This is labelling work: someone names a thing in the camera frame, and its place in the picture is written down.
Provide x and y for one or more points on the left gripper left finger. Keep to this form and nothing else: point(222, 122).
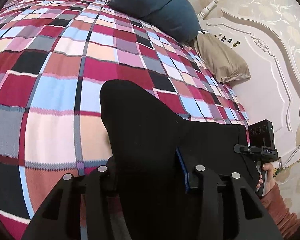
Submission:
point(84, 207)

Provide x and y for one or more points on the black pants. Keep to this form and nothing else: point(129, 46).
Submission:
point(154, 149)

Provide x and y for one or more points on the right forearm rust sleeve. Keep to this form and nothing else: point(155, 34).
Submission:
point(287, 223)

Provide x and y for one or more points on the right hand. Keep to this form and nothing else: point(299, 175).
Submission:
point(268, 182)

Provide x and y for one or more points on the white carved headboard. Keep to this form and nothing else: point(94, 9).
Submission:
point(273, 91)

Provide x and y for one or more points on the beige pillow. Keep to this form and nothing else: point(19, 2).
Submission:
point(222, 61)

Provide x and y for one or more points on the plaid checkered bedspread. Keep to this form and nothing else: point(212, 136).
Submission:
point(55, 55)

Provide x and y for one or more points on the dark blue pillow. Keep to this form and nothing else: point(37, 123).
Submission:
point(176, 18)

